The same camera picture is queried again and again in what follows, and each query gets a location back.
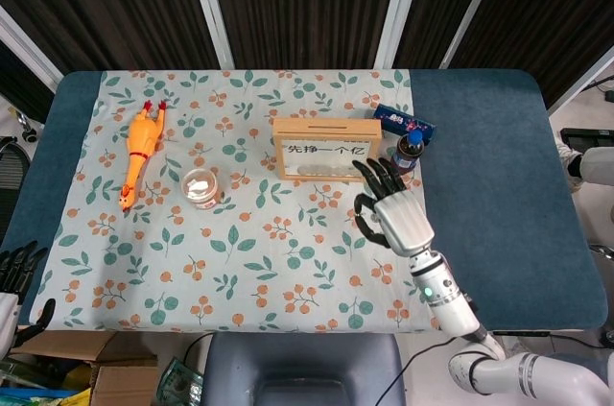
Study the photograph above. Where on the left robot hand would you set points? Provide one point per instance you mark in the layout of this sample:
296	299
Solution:
7	319

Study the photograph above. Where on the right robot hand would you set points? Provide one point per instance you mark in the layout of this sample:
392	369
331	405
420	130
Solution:
403	221

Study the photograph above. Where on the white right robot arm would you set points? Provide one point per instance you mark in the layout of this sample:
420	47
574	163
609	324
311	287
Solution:
446	295

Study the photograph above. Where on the large cardboard box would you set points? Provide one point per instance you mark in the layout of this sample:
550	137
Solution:
72	343

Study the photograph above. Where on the cola bottle with blue cap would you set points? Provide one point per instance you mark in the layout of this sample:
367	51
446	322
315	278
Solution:
408	149

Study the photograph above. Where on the yellow plastic bag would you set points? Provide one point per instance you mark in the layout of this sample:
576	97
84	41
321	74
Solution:
77	377

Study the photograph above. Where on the blue tissue pack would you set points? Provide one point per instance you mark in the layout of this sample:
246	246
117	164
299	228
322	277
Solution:
403	120

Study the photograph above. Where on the small cardboard box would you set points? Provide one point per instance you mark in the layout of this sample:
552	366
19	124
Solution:
125	384

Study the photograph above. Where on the black mesh office chair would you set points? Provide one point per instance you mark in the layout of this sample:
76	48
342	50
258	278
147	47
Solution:
12	175

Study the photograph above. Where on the floral print tablecloth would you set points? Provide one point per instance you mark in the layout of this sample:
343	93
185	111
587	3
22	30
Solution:
240	243

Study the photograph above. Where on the white sneaker on foot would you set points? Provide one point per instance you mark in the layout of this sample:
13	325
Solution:
574	166

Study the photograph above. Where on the green plastic bag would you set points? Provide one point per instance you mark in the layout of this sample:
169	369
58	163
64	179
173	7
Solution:
180	384

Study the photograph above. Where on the black floor device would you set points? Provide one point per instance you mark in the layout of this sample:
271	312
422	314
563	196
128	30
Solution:
587	135

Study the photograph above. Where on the white trouser leg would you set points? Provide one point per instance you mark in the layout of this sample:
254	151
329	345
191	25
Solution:
599	163

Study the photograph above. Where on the clear plastic cup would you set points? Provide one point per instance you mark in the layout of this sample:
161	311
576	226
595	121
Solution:
199	185

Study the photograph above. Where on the orange rubber chicken toy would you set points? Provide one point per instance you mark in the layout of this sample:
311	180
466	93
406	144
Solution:
144	137

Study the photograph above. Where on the wooden frame coin bank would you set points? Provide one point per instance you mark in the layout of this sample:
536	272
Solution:
326	130

